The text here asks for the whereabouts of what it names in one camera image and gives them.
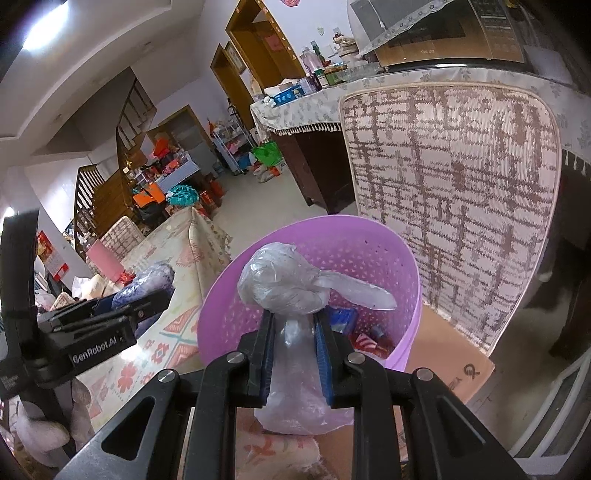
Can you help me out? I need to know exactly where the red wall calendar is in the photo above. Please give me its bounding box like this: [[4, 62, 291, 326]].
[[37, 231, 70, 282]]

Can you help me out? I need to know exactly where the wooden staircase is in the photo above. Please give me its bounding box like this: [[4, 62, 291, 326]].
[[74, 76, 158, 259]]

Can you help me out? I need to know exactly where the microwave under lace cloth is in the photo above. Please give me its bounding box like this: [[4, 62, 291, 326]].
[[348, 0, 527, 70]]

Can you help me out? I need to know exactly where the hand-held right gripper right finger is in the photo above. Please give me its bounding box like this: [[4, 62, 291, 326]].
[[314, 310, 529, 480]]

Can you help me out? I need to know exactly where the beige woven dining chair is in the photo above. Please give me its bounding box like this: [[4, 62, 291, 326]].
[[339, 83, 563, 356], [99, 217, 146, 259]]

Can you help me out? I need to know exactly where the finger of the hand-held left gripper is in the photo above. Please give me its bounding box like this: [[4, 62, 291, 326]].
[[85, 288, 172, 330]]

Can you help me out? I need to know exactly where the purple plastic basket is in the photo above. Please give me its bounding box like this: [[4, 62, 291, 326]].
[[197, 215, 423, 435]]

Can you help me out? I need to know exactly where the metal storage rack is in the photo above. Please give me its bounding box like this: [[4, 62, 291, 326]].
[[213, 122, 254, 176]]

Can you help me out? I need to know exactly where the ceiling light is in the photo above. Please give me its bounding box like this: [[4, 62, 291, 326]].
[[23, 0, 75, 51]]

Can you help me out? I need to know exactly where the red white striped packet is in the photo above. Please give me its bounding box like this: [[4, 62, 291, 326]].
[[351, 332, 393, 358]]

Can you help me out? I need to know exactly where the sideboard with floral cloth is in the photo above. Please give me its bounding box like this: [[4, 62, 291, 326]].
[[249, 62, 591, 215]]

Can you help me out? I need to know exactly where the pink thermos bottle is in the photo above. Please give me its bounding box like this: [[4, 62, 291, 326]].
[[85, 242, 125, 282]]

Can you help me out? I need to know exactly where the green bag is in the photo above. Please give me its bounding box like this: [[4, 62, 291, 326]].
[[252, 141, 284, 167]]

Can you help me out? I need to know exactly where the clear plastic bag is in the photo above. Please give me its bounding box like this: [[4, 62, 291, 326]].
[[237, 241, 398, 437]]

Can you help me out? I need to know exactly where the teal cloth bundle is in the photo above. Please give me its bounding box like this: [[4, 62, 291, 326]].
[[166, 185, 199, 206]]

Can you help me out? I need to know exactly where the blue white bag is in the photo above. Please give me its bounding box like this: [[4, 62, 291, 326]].
[[112, 261, 176, 333]]

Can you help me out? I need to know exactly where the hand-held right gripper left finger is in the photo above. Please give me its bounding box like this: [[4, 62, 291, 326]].
[[54, 310, 277, 480]]

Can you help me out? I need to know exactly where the orange storage box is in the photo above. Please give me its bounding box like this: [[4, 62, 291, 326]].
[[134, 182, 167, 206]]

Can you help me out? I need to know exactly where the row of bottles and jars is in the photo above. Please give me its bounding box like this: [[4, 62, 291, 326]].
[[298, 39, 384, 88]]

